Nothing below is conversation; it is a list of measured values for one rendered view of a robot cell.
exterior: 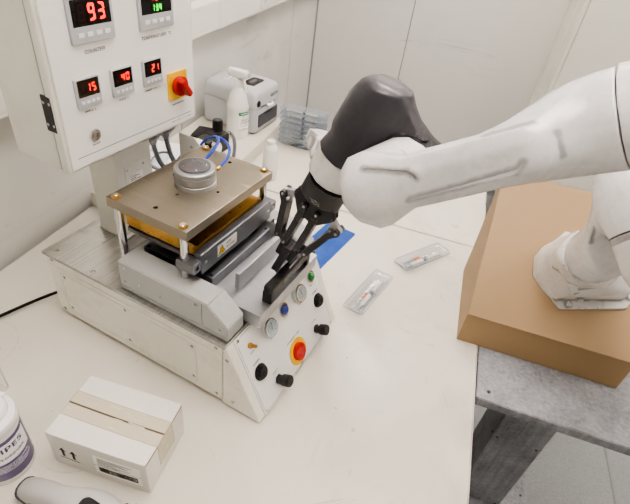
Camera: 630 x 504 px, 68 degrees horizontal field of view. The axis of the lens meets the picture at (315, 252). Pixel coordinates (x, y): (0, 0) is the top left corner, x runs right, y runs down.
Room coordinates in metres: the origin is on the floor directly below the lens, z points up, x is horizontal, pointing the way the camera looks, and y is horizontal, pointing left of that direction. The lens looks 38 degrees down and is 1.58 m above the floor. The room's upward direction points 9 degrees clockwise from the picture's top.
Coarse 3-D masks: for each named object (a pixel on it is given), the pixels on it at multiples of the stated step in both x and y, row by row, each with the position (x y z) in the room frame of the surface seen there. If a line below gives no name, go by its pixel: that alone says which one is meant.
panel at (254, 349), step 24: (312, 288) 0.79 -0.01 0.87; (288, 312) 0.70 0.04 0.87; (312, 312) 0.76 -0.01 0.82; (240, 336) 0.57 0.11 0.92; (288, 336) 0.67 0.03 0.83; (312, 336) 0.73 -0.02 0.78; (264, 360) 0.59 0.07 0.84; (288, 360) 0.64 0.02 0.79; (264, 384) 0.56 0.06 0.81; (264, 408) 0.53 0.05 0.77
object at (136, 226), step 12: (240, 204) 0.80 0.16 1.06; (252, 204) 0.80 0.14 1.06; (228, 216) 0.75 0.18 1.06; (240, 216) 0.76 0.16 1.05; (132, 228) 0.70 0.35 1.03; (144, 228) 0.69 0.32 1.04; (156, 228) 0.68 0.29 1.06; (216, 228) 0.70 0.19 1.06; (156, 240) 0.68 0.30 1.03; (168, 240) 0.67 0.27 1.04; (192, 240) 0.66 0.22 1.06; (204, 240) 0.66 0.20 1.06; (192, 252) 0.65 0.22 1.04
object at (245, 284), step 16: (272, 240) 0.76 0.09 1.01; (256, 256) 0.70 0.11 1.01; (272, 256) 0.75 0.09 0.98; (240, 272) 0.65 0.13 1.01; (256, 272) 0.69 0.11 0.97; (272, 272) 0.71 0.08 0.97; (304, 272) 0.74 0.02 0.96; (224, 288) 0.64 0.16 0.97; (240, 288) 0.64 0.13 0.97; (256, 288) 0.65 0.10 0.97; (288, 288) 0.67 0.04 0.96; (240, 304) 0.61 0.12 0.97; (256, 304) 0.61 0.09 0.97; (272, 304) 0.62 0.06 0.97; (256, 320) 0.58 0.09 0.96
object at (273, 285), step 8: (296, 256) 0.72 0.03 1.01; (288, 264) 0.69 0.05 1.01; (296, 264) 0.70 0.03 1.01; (304, 264) 0.74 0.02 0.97; (280, 272) 0.66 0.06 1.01; (288, 272) 0.67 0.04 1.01; (272, 280) 0.64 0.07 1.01; (280, 280) 0.64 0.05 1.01; (264, 288) 0.62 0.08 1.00; (272, 288) 0.62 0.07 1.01; (264, 296) 0.62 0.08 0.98; (272, 296) 0.62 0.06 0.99
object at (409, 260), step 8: (424, 248) 1.14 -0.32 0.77; (432, 248) 1.15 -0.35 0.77; (440, 248) 1.16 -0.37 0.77; (400, 256) 1.09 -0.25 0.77; (408, 256) 1.09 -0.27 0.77; (416, 256) 1.10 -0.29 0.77; (424, 256) 1.10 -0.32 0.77; (432, 256) 1.11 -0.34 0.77; (408, 264) 1.06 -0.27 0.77; (416, 264) 1.06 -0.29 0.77
